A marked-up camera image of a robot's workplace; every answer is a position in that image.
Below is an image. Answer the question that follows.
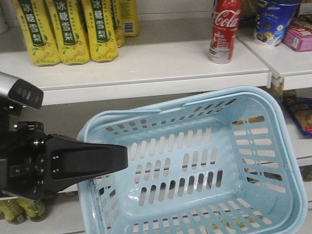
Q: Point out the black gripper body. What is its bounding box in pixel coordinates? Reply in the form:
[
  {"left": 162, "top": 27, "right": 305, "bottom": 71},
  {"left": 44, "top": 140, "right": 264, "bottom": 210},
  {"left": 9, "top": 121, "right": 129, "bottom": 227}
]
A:
[{"left": 0, "top": 98, "right": 48, "bottom": 200}]

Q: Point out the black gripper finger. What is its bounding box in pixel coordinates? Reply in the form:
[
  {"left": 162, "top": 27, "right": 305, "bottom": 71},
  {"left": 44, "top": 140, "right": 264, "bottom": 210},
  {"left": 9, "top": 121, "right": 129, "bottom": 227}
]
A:
[{"left": 44, "top": 134, "right": 128, "bottom": 193}]

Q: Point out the light blue plastic basket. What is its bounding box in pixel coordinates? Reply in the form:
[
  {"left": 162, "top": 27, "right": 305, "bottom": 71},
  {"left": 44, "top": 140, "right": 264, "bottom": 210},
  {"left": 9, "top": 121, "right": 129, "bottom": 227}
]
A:
[{"left": 78, "top": 86, "right": 308, "bottom": 234}]

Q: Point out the red Coca-Cola bottle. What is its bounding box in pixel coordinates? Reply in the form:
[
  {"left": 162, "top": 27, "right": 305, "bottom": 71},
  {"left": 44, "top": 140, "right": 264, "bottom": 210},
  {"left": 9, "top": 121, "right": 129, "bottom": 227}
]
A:
[{"left": 208, "top": 0, "right": 241, "bottom": 64}]

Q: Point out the yellow lemon tea bottle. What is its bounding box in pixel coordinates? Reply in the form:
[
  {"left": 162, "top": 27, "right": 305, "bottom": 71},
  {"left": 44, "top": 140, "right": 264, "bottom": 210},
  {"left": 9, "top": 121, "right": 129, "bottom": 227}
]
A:
[
  {"left": 0, "top": 198, "right": 26, "bottom": 225},
  {"left": 18, "top": 198, "right": 47, "bottom": 222}
]

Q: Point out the yellow pear drink bottle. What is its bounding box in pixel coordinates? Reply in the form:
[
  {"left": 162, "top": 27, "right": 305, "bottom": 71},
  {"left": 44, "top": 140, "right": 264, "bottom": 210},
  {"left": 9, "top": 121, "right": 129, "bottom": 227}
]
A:
[
  {"left": 12, "top": 0, "right": 60, "bottom": 66},
  {"left": 120, "top": 0, "right": 140, "bottom": 37},
  {"left": 45, "top": 0, "right": 90, "bottom": 65},
  {"left": 82, "top": 0, "right": 119, "bottom": 63}
]

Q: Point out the blue snack cup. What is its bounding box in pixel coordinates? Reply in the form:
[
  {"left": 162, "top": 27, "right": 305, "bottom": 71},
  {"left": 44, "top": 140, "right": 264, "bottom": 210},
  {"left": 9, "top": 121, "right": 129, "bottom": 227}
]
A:
[{"left": 253, "top": 0, "right": 302, "bottom": 47}]

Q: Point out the pink snack box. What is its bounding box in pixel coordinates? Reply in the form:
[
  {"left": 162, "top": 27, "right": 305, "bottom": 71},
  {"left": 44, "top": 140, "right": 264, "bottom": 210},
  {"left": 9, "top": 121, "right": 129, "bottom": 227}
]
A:
[{"left": 282, "top": 17, "right": 312, "bottom": 52}]

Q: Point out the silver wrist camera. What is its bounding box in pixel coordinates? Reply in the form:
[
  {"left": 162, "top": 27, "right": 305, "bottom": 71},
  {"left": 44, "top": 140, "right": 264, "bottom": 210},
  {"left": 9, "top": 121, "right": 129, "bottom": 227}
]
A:
[{"left": 0, "top": 72, "right": 44, "bottom": 109}]

